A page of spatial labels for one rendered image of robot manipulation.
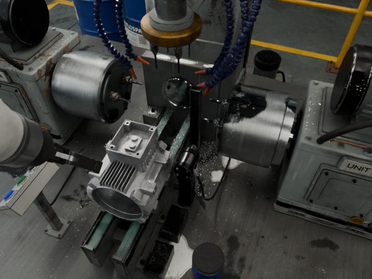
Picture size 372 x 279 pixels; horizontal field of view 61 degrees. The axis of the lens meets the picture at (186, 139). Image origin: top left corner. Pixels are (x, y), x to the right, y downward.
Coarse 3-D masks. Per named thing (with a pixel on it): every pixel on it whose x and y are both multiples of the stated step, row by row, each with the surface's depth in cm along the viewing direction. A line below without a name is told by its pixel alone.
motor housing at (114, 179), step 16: (112, 176) 83; (128, 176) 83; (144, 176) 87; (160, 176) 91; (96, 192) 91; (112, 192) 96; (128, 192) 82; (160, 192) 95; (112, 208) 94; (128, 208) 95; (144, 208) 85
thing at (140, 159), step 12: (120, 132) 90; (132, 132) 92; (144, 132) 92; (156, 132) 90; (120, 144) 89; (132, 144) 87; (144, 144) 89; (156, 144) 92; (108, 156) 86; (120, 156) 84; (132, 156) 83; (144, 156) 85; (144, 168) 87
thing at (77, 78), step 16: (64, 64) 108; (80, 64) 107; (96, 64) 107; (112, 64) 108; (64, 80) 107; (80, 80) 106; (96, 80) 105; (112, 80) 110; (128, 80) 116; (64, 96) 109; (80, 96) 107; (96, 96) 105; (112, 96) 110; (128, 96) 124; (80, 112) 112; (96, 112) 109; (112, 112) 116
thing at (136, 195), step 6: (162, 144) 93; (162, 150) 93; (90, 180) 85; (96, 180) 84; (90, 186) 85; (96, 186) 84; (132, 192) 82; (138, 192) 82; (132, 198) 82; (138, 198) 82; (102, 210) 94; (138, 222) 92; (144, 222) 91
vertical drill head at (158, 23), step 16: (160, 0) 84; (176, 0) 83; (144, 16) 94; (160, 16) 87; (176, 16) 87; (192, 16) 90; (144, 32) 89; (160, 32) 88; (176, 32) 87; (192, 32) 88; (176, 48) 91
